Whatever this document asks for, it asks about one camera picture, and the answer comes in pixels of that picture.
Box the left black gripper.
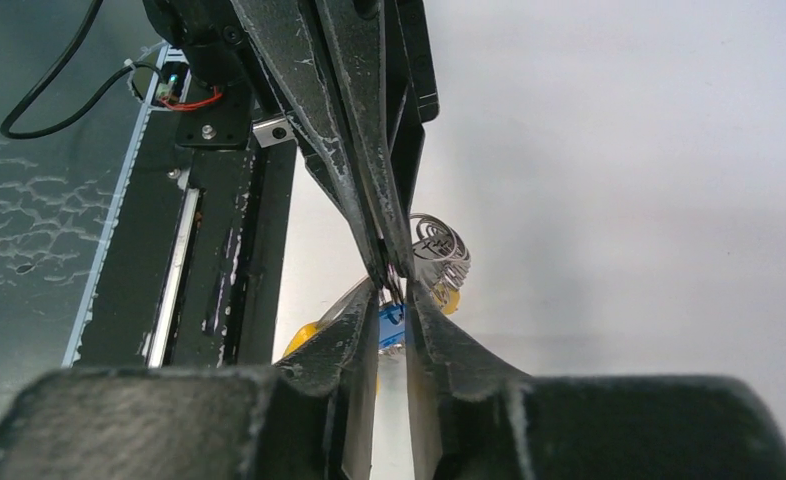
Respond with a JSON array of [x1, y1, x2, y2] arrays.
[[232, 1, 439, 288]]

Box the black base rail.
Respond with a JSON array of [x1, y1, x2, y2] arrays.
[[62, 44, 298, 367]]

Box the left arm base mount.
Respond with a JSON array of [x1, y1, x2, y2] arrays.
[[143, 1, 275, 151]]

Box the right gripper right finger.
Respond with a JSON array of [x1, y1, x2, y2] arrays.
[[405, 283, 786, 479]]

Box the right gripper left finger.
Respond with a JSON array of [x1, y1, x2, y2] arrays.
[[0, 282, 378, 479]]

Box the keyring with yellow handle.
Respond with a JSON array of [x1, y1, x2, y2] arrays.
[[283, 213, 471, 357]]

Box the left black camera cable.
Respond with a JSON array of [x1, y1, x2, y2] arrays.
[[0, 0, 169, 141]]

